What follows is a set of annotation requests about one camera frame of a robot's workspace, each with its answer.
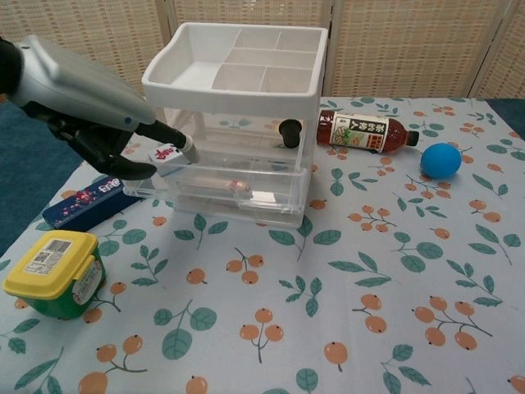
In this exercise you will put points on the white mahjong tile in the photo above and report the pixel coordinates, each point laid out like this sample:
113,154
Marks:
166,158

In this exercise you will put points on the clear plastic drawer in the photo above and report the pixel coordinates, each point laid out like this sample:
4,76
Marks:
229,216

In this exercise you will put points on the green tub with yellow lid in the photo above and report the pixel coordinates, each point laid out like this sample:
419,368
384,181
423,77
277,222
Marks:
49,267

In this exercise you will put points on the white plastic drawer organizer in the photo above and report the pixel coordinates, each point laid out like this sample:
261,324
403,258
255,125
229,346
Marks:
229,98

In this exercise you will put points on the wooden pen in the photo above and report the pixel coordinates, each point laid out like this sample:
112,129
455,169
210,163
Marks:
217,184

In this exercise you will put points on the woven bamboo folding screen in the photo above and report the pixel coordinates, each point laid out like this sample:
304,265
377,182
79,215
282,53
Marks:
410,49

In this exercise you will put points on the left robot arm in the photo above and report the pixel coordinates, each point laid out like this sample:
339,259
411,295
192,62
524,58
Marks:
8,65

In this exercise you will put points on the blue ball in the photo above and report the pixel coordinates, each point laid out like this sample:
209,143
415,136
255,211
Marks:
441,161

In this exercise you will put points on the floral fruit print tablecloth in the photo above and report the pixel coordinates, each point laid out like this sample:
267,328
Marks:
328,287

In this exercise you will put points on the brown tea bottle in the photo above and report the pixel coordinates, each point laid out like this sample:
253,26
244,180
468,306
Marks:
361,133

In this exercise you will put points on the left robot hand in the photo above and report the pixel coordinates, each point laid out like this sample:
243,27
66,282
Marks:
74,82

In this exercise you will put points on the small black cup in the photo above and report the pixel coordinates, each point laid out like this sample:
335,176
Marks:
290,131

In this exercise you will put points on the clear drawer holding pen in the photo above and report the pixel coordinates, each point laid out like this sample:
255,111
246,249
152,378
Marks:
270,180

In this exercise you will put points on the navy blue floral box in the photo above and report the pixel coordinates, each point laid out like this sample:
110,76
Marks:
82,207

